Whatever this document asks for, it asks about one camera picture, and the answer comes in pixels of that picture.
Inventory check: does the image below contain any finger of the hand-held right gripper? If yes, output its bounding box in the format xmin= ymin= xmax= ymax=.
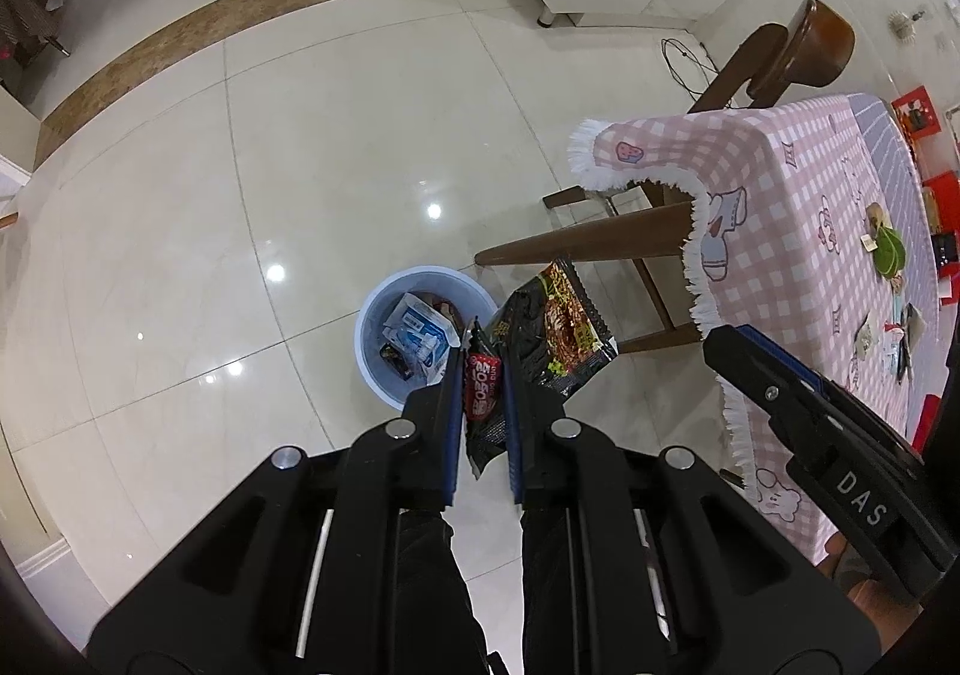
xmin=703 ymin=325 xmax=835 ymax=455
xmin=739 ymin=325 xmax=931 ymax=470

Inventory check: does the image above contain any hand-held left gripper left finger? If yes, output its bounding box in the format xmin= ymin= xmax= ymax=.
xmin=86 ymin=324 xmax=464 ymax=675

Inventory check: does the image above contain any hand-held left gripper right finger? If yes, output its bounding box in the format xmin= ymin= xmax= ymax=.
xmin=502 ymin=360 xmax=880 ymax=675

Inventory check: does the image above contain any blue black wrapper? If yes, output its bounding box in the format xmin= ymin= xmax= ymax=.
xmin=885 ymin=304 xmax=925 ymax=383

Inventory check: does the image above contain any blue white packet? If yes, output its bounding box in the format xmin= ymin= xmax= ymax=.
xmin=382 ymin=291 xmax=460 ymax=380

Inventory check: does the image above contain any blue plastic bucket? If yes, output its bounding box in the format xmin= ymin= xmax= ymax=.
xmin=355 ymin=264 xmax=497 ymax=412

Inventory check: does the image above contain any black noodle packet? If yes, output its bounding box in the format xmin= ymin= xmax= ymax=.
xmin=484 ymin=257 xmax=620 ymax=400

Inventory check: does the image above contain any green red snack packet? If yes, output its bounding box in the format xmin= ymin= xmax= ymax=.
xmin=874 ymin=225 xmax=906 ymax=278

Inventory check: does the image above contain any person's right forearm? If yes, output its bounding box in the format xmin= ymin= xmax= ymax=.
xmin=832 ymin=547 xmax=927 ymax=661

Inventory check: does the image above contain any pink checked tablecloth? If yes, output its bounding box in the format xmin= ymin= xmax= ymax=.
xmin=568 ymin=91 xmax=946 ymax=571

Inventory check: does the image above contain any red gift box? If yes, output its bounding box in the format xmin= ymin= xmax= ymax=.
xmin=922 ymin=171 xmax=960 ymax=230

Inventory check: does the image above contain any purple grid tablecloth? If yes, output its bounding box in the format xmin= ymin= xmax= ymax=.
xmin=847 ymin=91 xmax=953 ymax=316

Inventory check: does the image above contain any red box on table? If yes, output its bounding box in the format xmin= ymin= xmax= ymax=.
xmin=892 ymin=87 xmax=944 ymax=137

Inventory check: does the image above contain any brown wooden chair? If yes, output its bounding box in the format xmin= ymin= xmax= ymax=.
xmin=686 ymin=0 xmax=856 ymax=115

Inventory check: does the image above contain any black floor cable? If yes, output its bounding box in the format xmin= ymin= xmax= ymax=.
xmin=661 ymin=37 xmax=721 ymax=98

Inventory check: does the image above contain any hanging wall brush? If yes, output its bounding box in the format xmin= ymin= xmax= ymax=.
xmin=889 ymin=7 xmax=927 ymax=42

